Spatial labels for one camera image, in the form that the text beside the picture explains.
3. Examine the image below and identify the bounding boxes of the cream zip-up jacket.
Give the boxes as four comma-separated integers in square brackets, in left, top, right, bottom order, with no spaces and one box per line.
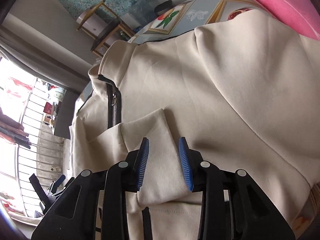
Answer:
[71,10,319,239]

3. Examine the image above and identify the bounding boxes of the dark grey low cabinet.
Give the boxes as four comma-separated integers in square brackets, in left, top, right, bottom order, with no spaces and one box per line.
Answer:
[53,90,79,139]

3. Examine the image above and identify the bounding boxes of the grey curtain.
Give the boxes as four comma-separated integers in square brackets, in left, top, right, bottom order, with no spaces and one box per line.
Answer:
[1,12,90,94]

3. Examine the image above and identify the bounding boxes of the wooden chair with dark seat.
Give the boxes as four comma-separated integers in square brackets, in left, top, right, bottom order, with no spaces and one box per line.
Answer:
[76,0,136,58]

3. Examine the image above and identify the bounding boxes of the white cylindrical appliance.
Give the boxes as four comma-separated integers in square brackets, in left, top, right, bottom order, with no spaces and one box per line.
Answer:
[81,14,107,38]

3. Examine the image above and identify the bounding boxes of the empty clear water jug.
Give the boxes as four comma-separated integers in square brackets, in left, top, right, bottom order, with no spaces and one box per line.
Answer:
[129,0,155,26]

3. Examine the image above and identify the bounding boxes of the black trash bin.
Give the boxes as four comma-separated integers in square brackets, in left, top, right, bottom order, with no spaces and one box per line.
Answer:
[154,0,174,16]

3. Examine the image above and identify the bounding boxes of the fruit-patterned bed sheet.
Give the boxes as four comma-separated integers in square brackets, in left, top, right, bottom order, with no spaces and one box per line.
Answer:
[75,0,261,111]

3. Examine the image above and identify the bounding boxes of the pink floral blanket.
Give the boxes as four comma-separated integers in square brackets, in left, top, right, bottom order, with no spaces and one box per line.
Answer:
[256,0,319,41]

